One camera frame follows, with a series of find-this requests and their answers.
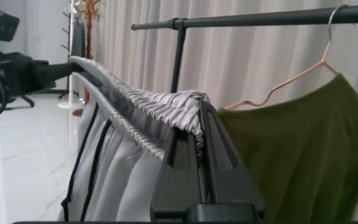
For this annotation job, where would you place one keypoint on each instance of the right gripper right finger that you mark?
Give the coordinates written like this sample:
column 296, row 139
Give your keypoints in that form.
column 228, row 180

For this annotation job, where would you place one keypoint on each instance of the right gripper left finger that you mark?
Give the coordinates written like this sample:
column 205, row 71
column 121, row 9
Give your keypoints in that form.
column 179, row 186

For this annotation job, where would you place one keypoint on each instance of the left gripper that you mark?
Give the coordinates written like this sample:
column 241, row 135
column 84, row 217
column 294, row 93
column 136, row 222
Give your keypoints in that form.
column 17, row 74

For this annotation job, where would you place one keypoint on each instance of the pale grey shorts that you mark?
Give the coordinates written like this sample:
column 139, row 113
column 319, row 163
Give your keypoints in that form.
column 120, row 174

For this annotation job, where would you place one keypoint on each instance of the green long-sleeved shirt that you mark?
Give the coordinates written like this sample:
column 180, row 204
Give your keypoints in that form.
column 291, row 155

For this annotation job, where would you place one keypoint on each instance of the pink clothes hanger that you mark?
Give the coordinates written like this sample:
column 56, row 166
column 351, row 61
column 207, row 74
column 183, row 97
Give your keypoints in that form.
column 323, row 60

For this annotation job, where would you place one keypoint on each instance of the black clothes rack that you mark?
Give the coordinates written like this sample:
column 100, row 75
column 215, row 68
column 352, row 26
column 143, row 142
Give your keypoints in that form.
column 259, row 18

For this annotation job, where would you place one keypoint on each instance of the white coat stand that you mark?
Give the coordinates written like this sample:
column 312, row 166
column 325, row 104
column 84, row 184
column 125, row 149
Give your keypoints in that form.
column 71, row 90

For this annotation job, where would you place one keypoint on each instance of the dark grey garment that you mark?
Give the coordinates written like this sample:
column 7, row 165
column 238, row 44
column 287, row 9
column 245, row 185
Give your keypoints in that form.
column 78, row 37

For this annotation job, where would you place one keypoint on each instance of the orange coat stand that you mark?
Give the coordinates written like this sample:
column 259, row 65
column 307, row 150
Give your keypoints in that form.
column 89, row 34

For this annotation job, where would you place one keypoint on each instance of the white curtain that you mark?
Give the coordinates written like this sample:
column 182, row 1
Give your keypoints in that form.
column 228, row 62

